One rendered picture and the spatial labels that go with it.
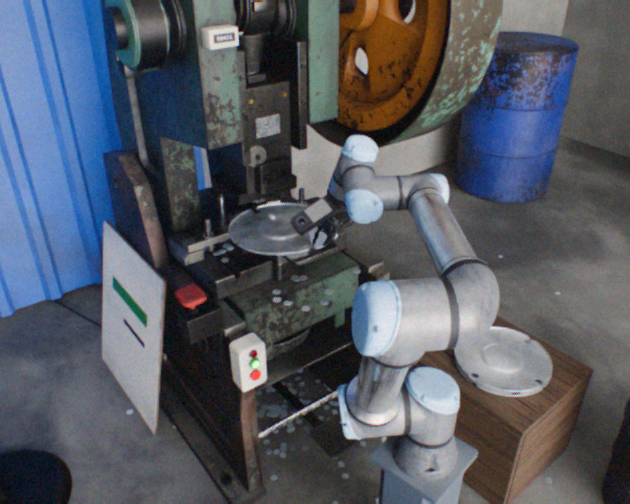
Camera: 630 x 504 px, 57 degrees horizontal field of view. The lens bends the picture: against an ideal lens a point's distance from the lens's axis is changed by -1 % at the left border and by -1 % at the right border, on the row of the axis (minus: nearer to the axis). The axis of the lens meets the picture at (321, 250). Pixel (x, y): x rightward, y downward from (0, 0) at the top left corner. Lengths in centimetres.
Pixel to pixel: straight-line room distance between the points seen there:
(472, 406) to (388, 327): 93
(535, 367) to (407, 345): 101
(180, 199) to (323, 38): 64
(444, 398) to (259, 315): 56
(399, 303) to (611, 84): 391
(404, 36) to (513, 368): 100
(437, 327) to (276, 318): 79
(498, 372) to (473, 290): 92
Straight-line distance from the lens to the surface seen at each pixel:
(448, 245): 105
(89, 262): 287
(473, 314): 91
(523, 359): 190
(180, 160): 175
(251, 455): 180
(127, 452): 214
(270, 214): 170
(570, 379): 191
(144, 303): 198
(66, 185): 271
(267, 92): 152
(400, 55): 165
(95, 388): 239
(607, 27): 466
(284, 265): 162
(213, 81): 138
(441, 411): 129
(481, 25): 150
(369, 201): 120
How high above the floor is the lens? 157
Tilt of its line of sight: 31 degrees down
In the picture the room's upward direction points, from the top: straight up
